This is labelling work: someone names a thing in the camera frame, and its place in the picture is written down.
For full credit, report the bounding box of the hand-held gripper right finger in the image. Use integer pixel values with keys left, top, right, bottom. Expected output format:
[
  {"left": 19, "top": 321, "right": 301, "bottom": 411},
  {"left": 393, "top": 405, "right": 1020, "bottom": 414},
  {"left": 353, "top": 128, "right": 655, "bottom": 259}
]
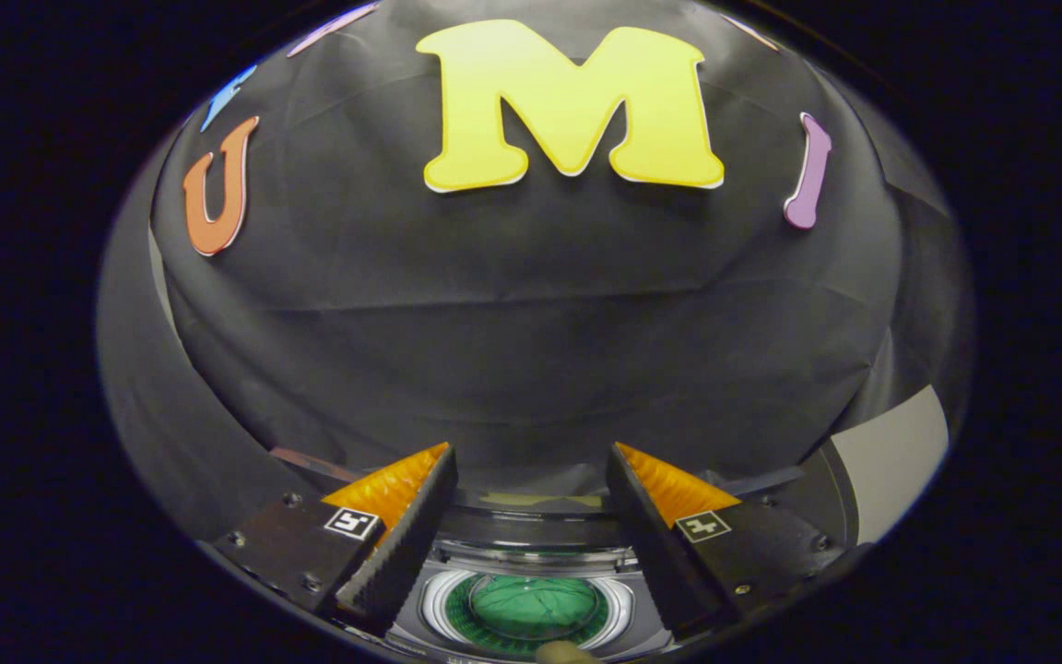
[{"left": 606, "top": 442, "right": 851, "bottom": 638}]

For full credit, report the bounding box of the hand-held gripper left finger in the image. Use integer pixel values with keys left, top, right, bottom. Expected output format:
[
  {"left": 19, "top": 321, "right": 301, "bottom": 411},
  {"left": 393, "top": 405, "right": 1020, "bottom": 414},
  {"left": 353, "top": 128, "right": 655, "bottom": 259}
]
[{"left": 213, "top": 442, "right": 459, "bottom": 638}]

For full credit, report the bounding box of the dark washing machine lid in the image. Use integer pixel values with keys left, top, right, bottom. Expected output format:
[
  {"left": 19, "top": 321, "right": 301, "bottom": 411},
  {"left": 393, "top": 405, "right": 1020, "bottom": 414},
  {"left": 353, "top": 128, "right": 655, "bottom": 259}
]
[{"left": 383, "top": 539, "right": 681, "bottom": 662}]

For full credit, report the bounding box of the grey top-load washing machine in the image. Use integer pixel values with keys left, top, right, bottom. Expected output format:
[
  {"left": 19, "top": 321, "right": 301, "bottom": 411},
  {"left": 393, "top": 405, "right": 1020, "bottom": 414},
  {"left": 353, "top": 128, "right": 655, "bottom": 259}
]
[{"left": 268, "top": 446, "right": 864, "bottom": 664}]

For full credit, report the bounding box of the green polo shirt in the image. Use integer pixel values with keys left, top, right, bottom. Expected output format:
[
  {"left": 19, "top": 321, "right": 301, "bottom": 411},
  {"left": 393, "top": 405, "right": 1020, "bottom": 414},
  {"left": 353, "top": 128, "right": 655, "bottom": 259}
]
[{"left": 447, "top": 573, "right": 611, "bottom": 652}]

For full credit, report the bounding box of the beige cabinet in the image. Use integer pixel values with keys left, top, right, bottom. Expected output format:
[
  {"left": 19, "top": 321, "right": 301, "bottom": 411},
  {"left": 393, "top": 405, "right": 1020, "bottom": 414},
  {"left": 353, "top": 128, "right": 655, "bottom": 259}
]
[{"left": 830, "top": 385, "right": 950, "bottom": 546}]

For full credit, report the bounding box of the black backdrop cloth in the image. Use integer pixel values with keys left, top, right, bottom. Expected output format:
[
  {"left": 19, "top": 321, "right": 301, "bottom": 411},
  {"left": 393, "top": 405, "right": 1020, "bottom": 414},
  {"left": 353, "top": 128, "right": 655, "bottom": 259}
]
[{"left": 96, "top": 0, "right": 974, "bottom": 545}]

